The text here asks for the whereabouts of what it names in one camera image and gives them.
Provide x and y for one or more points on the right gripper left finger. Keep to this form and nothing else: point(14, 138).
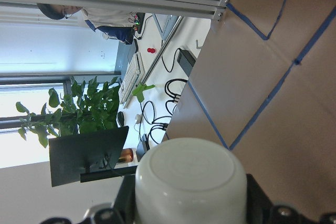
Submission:
point(124, 204)

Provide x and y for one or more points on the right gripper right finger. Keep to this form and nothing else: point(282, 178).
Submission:
point(258, 203)

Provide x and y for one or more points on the white plastic cup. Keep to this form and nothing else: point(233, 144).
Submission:
point(190, 180)

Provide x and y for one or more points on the black monitor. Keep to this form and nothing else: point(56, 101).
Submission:
point(73, 155)

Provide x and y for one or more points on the green potted plant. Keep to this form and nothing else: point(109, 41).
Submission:
point(86, 109)

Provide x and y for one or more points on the white keyboard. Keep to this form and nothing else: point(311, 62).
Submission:
point(132, 78)

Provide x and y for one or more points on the black power adapter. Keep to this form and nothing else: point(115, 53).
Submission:
point(186, 60)

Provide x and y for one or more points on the seated person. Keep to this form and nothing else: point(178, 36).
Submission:
point(119, 24)

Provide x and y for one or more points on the green handled grabber tool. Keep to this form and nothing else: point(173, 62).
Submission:
point(138, 91)

